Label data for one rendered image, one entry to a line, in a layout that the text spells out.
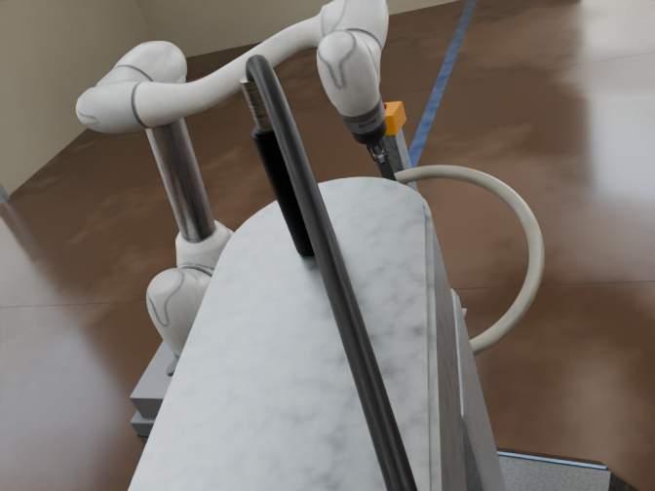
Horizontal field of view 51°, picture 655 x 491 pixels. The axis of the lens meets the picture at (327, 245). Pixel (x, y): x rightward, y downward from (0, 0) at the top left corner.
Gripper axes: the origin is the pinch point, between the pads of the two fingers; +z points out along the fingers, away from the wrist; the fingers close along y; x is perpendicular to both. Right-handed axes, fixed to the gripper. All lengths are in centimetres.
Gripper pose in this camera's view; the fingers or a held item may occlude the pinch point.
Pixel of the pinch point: (387, 177)
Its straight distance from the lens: 159.0
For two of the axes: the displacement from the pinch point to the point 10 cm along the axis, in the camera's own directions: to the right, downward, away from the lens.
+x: 9.2, -3.8, -1.0
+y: 2.6, 7.7, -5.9
